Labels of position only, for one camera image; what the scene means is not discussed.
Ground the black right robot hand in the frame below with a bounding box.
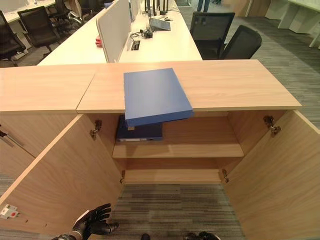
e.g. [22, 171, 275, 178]
[183, 231, 221, 240]

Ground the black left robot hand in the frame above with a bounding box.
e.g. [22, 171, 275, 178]
[71, 203, 120, 239]

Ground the light blue file folder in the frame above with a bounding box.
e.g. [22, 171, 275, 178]
[123, 67, 195, 131]

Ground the wooden cabinet door with lock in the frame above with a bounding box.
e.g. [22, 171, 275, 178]
[0, 113, 126, 237]

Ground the wooden cabinet shelf board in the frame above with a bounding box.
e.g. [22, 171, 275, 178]
[111, 143, 246, 159]

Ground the plain wooden cabinet door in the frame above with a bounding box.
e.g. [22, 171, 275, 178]
[221, 109, 320, 240]

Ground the dark blue file folder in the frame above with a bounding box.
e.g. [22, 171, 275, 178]
[115, 115, 165, 143]

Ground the open wooden office cabinet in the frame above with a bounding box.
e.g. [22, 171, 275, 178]
[76, 59, 303, 186]

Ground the long white office desk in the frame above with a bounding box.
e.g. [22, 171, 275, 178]
[37, 0, 204, 67]

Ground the black mesh office chair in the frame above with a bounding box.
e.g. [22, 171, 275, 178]
[219, 24, 263, 60]
[17, 5, 60, 55]
[189, 11, 236, 60]
[0, 9, 27, 62]

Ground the white red door lock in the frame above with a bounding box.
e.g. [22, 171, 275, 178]
[0, 203, 20, 221]

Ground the white desk divider panel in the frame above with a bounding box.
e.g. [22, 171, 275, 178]
[95, 0, 133, 64]

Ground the black monitor stand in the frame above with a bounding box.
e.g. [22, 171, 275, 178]
[144, 0, 169, 16]

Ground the person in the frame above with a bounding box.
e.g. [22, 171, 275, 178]
[196, 0, 211, 13]

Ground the white side desk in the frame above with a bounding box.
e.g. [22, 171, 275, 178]
[277, 0, 320, 49]

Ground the desk cable grommet box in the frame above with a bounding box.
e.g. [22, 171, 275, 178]
[126, 40, 142, 52]

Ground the black cable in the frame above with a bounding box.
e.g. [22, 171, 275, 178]
[128, 29, 151, 39]

